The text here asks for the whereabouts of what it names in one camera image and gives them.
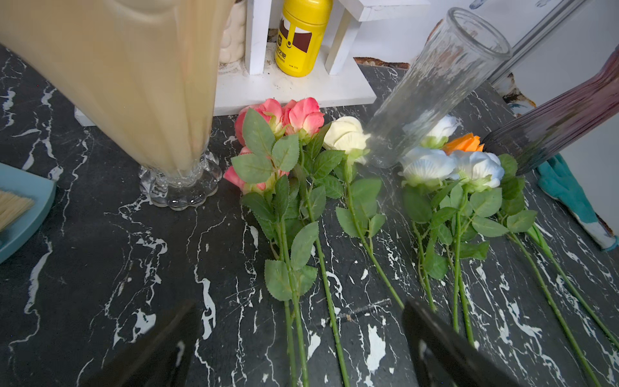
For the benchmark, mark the white wooden shelf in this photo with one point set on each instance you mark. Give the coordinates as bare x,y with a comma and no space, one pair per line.
335,80

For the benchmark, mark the yellow bottle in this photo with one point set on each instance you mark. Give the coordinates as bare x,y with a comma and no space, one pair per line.
303,24

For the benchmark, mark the purple glass vase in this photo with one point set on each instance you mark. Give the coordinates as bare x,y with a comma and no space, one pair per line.
538,135

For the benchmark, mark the yellow fluted vase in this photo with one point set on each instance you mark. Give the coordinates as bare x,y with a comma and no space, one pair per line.
144,72

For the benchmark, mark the teal rubber glove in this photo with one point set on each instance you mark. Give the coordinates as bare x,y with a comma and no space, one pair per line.
557,181

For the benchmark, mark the white rose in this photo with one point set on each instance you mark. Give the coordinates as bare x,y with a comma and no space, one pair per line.
480,175
424,171
441,132

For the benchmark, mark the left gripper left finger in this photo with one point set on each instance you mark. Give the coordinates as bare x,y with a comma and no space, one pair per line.
162,357

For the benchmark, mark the clear glass cylinder vase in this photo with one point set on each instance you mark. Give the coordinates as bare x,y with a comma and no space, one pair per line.
460,54

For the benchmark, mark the teal dustpan with brush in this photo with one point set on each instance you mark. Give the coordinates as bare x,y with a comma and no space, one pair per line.
26,200

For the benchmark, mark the pink rose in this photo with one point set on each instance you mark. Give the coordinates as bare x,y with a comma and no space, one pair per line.
256,177
260,129
305,119

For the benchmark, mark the cream rose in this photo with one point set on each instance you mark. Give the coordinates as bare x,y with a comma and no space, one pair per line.
360,219

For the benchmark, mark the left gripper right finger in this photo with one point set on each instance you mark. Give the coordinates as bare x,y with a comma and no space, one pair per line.
441,357

